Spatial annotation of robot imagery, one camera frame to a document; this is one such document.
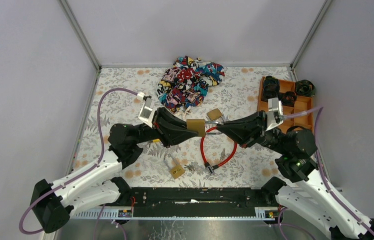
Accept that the brass padlock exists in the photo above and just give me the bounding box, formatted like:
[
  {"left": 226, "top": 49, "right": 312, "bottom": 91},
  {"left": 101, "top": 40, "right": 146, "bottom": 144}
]
[
  {"left": 163, "top": 155, "right": 185, "bottom": 180},
  {"left": 206, "top": 108, "right": 226, "bottom": 122},
  {"left": 186, "top": 119, "right": 222, "bottom": 137}
]

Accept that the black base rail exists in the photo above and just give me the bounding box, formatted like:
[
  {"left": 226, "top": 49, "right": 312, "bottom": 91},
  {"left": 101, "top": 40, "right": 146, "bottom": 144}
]
[{"left": 99, "top": 187, "right": 295, "bottom": 219}]

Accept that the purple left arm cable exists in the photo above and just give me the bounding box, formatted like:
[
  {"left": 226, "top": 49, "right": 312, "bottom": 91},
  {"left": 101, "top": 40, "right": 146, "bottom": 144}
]
[{"left": 18, "top": 87, "right": 144, "bottom": 240}]

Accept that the dark rolled fabric small centre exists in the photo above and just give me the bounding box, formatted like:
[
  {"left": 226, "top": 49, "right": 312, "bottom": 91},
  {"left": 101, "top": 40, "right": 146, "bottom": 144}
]
[{"left": 280, "top": 91, "right": 297, "bottom": 107}]

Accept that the red cable lock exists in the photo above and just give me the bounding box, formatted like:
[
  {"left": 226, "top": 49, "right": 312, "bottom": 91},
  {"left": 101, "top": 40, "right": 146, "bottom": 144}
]
[{"left": 200, "top": 127, "right": 238, "bottom": 175}]

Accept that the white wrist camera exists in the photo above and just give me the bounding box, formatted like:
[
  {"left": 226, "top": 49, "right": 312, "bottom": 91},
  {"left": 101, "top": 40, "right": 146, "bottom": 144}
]
[
  {"left": 136, "top": 92, "right": 155, "bottom": 128},
  {"left": 266, "top": 97, "right": 283, "bottom": 131}
]

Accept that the dark rolled fabric middle left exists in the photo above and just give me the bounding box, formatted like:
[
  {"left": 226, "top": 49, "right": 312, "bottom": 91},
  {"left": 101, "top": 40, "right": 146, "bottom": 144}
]
[{"left": 261, "top": 89, "right": 279, "bottom": 102}]

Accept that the dark rolled fabric top left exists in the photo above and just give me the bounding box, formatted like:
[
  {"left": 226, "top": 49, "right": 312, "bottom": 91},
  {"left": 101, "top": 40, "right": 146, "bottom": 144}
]
[{"left": 262, "top": 75, "right": 280, "bottom": 92}]

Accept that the yellow small padlock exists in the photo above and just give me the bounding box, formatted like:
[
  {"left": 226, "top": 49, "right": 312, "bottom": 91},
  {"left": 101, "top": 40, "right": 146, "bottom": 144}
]
[{"left": 147, "top": 139, "right": 162, "bottom": 145}]

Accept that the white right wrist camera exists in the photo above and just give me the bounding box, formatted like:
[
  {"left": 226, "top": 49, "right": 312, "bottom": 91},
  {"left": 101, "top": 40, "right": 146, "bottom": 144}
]
[{"left": 266, "top": 97, "right": 283, "bottom": 131}]

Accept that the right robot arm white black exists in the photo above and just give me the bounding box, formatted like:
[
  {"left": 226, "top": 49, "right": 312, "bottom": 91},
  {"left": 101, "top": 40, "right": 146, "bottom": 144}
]
[{"left": 216, "top": 110, "right": 374, "bottom": 240}]

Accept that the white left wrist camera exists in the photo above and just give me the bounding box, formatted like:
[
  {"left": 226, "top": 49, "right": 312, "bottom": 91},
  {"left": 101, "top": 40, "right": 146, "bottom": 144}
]
[{"left": 136, "top": 92, "right": 155, "bottom": 128}]

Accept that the silver padlock key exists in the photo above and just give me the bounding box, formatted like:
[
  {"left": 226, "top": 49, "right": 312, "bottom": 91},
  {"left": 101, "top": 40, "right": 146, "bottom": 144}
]
[{"left": 185, "top": 164, "right": 196, "bottom": 172}]

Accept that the colourful comic print cloth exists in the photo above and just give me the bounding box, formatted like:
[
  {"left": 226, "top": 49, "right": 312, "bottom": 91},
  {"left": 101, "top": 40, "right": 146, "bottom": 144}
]
[{"left": 156, "top": 55, "right": 225, "bottom": 115}]

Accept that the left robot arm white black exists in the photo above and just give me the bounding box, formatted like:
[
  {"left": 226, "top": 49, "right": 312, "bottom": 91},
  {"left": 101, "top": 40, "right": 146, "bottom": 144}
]
[{"left": 29, "top": 107, "right": 205, "bottom": 234}]

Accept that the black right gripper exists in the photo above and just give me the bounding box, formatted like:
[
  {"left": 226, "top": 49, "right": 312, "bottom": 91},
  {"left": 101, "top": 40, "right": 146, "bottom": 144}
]
[{"left": 214, "top": 108, "right": 287, "bottom": 154}]

